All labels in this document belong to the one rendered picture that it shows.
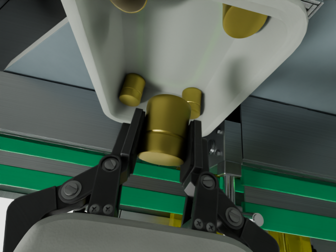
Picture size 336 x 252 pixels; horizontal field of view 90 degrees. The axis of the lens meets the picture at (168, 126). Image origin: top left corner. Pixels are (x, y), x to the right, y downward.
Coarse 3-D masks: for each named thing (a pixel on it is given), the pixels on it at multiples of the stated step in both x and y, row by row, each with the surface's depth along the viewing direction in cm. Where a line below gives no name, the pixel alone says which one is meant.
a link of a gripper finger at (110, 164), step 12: (108, 156) 9; (108, 168) 9; (120, 168) 9; (96, 180) 8; (108, 180) 9; (96, 192) 8; (108, 192) 8; (120, 192) 10; (96, 204) 8; (108, 204) 8
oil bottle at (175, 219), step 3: (171, 213) 35; (174, 213) 32; (171, 216) 34; (174, 216) 32; (177, 216) 32; (180, 216) 32; (171, 219) 34; (174, 219) 32; (177, 219) 32; (180, 219) 32; (171, 222) 33; (174, 222) 32; (177, 222) 31; (180, 222) 31; (171, 225) 32; (174, 225) 31; (177, 225) 31
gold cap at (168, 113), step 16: (160, 96) 12; (176, 96) 12; (160, 112) 11; (176, 112) 12; (144, 128) 12; (160, 128) 11; (176, 128) 11; (144, 144) 11; (160, 144) 10; (176, 144) 11; (144, 160) 12; (160, 160) 12; (176, 160) 11
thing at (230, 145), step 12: (228, 120) 28; (216, 132) 28; (228, 132) 27; (240, 132) 27; (216, 144) 28; (228, 144) 26; (240, 144) 26; (216, 156) 27; (228, 156) 25; (240, 156) 25; (216, 168) 29
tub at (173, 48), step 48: (96, 0) 14; (192, 0) 17; (240, 0) 10; (288, 0) 10; (96, 48) 16; (144, 48) 23; (192, 48) 22; (240, 48) 18; (288, 48) 12; (144, 96) 30; (240, 96) 18
